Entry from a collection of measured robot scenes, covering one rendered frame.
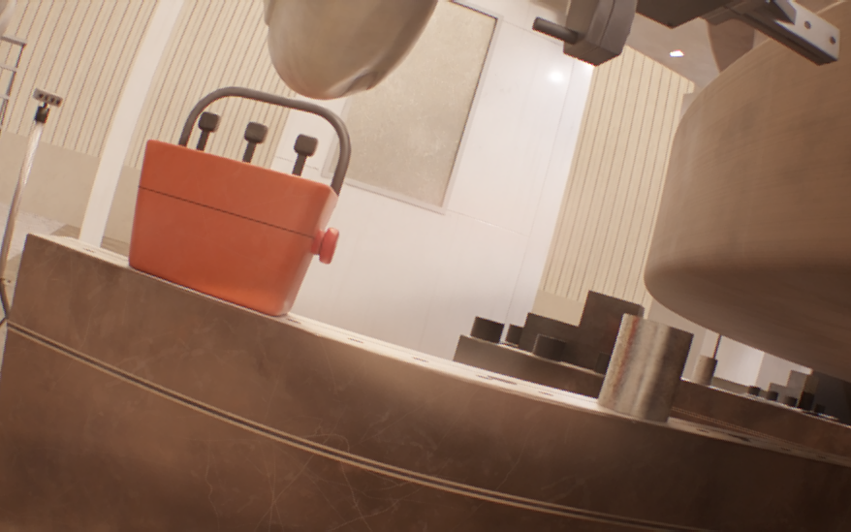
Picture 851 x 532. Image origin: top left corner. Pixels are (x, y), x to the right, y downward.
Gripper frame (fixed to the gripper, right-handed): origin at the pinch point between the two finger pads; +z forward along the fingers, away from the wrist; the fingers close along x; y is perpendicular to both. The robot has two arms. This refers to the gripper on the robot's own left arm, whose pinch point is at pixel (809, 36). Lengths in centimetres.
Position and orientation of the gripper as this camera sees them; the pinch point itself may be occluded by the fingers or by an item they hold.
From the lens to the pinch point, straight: 57.7
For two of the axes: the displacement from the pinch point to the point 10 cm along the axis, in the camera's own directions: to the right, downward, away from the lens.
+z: 9.4, 2.8, 1.8
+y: 2.8, -9.6, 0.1
